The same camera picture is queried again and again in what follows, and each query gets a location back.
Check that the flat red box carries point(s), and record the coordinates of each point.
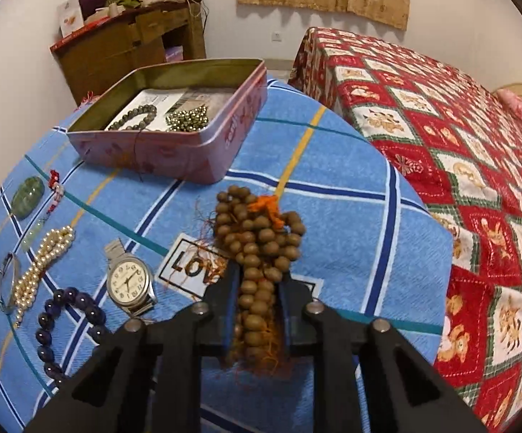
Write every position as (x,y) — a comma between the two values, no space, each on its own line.
(74,36)

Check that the silver bangle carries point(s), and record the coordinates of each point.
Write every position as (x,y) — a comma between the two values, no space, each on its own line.
(6,308)

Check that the red printed bed blanket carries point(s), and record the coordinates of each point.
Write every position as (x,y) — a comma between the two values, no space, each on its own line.
(468,167)

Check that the white cardboard box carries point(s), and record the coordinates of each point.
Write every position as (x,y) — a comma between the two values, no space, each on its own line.
(71,16)

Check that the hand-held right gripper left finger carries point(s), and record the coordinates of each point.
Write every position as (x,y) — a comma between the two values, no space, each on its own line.
(226,309)

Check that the green jade pendant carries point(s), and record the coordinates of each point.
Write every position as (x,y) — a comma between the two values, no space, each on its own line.
(28,193)

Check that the pink box in desk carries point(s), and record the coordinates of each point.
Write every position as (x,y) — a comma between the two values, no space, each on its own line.
(173,54)

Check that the brown wooden desk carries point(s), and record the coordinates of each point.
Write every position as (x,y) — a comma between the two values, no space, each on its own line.
(108,49)

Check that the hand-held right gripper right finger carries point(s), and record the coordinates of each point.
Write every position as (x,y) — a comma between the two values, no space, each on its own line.
(288,318)

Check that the green cloth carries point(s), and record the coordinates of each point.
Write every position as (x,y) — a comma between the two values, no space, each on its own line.
(128,1)

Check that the pink tin box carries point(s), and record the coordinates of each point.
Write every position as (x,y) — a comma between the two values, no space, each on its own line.
(189,162)

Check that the silver wristwatch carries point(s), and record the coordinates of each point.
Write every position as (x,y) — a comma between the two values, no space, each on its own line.
(128,280)

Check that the white wall socket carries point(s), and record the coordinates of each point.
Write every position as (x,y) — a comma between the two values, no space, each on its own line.
(278,36)

